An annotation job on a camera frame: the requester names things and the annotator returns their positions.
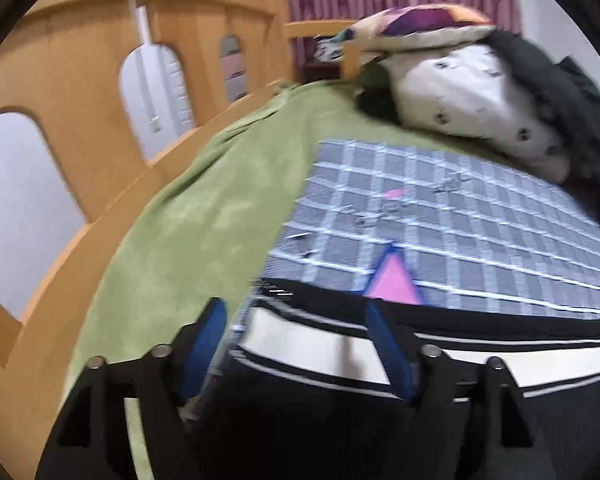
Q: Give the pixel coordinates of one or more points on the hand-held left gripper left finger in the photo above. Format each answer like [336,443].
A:
[207,330]

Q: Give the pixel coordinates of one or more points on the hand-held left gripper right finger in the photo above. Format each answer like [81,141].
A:
[387,350]

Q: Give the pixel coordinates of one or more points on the black pants with white waistband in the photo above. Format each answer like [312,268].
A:
[305,435]

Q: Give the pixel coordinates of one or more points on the green bed sheet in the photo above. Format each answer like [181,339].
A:
[205,210]

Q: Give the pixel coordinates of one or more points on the grey plaid blanket pink star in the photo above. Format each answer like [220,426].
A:
[455,210]

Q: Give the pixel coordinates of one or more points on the white floral quilt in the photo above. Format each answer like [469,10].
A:
[460,90]

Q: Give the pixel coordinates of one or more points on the black jacket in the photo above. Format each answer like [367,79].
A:
[570,100]

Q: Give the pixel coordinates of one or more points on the colourful patterned pillow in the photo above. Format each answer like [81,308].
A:
[420,22]

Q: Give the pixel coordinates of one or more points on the wooden bed frame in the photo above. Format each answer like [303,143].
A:
[80,60]

